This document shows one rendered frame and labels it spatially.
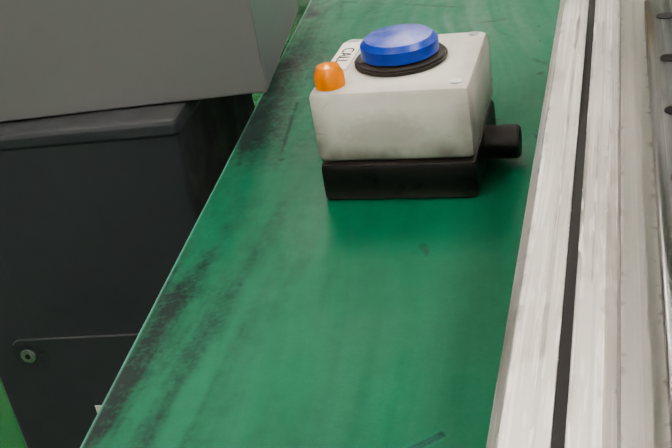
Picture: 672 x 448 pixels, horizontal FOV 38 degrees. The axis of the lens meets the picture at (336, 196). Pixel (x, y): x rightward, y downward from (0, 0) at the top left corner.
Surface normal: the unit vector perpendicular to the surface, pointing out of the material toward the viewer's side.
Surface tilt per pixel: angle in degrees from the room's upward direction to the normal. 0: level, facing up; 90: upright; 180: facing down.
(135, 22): 90
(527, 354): 0
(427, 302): 0
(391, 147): 90
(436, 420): 0
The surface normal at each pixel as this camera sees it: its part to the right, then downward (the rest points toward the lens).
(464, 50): -0.15, -0.88
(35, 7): -0.08, 0.47
